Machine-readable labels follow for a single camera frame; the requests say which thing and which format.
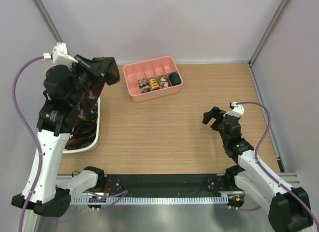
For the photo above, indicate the dark red patterned tie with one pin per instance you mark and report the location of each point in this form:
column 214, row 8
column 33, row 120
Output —
column 114, row 77

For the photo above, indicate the white perforated plastic basket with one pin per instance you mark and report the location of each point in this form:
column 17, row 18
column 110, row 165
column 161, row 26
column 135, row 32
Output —
column 96, row 132

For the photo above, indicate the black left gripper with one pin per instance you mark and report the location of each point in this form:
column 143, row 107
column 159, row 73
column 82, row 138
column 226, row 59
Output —
column 96, row 68

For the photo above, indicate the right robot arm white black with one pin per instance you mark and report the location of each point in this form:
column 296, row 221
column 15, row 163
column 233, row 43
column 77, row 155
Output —
column 288, row 208

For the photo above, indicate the rolled yellow tie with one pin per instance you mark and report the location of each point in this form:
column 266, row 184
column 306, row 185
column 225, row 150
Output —
column 154, row 84

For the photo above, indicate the rolled white floral tie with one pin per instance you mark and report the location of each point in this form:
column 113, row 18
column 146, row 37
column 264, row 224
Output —
column 164, row 82

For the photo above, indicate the left aluminium frame post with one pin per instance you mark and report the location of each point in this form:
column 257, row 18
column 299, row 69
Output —
column 47, row 20

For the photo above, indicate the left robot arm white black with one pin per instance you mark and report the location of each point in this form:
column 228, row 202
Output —
column 65, row 89

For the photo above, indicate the aluminium frame post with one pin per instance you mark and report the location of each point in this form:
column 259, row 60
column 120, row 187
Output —
column 279, row 12
column 47, row 20

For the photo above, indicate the right aluminium frame post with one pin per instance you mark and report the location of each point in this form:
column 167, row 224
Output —
column 279, row 12

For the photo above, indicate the perforated metal cable rail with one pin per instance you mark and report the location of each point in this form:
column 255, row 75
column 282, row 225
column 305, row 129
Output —
column 131, row 201

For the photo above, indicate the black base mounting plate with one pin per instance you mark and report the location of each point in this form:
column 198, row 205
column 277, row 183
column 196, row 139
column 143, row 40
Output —
column 170, row 185

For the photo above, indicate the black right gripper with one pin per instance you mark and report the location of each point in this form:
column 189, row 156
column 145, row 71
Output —
column 215, row 113

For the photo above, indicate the rolled dark teal tie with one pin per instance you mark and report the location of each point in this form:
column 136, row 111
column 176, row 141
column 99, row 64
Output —
column 174, row 79

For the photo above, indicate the pink divided organizer tray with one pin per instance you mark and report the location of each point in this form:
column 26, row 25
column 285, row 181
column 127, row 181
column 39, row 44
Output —
column 153, row 68

